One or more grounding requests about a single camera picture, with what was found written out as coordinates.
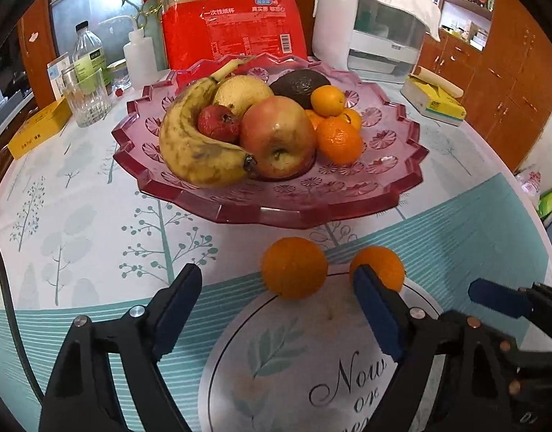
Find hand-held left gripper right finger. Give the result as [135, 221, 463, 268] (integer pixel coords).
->
[352, 265, 513, 432]

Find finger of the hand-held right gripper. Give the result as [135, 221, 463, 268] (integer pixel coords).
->
[467, 278, 552, 330]

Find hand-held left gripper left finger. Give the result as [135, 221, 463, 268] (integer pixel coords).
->
[39, 262, 204, 432]

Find pink glass fruit plate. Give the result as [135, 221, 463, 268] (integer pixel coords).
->
[112, 53, 430, 228]

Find spotted yellow banana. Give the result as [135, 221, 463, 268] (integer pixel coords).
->
[159, 58, 259, 188]

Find small red fruit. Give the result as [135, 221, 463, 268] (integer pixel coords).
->
[196, 104, 242, 143]

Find red apple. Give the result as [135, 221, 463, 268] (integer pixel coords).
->
[240, 96, 318, 180]

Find dark avocado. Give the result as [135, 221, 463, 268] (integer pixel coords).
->
[269, 71, 332, 109]

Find yellow tissue pack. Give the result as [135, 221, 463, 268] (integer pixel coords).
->
[401, 67, 467, 127]

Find wooden cabinet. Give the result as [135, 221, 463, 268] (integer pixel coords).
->
[411, 0, 552, 174]

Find yellow pear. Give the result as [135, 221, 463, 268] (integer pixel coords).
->
[212, 75, 275, 118]

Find flat yellow box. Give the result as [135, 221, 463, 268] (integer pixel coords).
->
[7, 96, 72, 160]

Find clear glass tumbler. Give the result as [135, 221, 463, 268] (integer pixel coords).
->
[60, 65, 112, 128]

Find small clear jar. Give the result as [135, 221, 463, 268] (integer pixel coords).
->
[107, 60, 133, 91]

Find white squeeze bottle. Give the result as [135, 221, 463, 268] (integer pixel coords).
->
[98, 15, 159, 77]

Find green label plastic bottle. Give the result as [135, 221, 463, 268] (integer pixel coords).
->
[73, 22, 112, 95]

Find red paper cup package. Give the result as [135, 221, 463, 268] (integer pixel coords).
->
[143, 0, 309, 73]

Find white countertop appliance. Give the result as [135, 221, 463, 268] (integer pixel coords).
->
[312, 0, 427, 84]

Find black cable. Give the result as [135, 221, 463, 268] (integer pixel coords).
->
[0, 229, 43, 415]

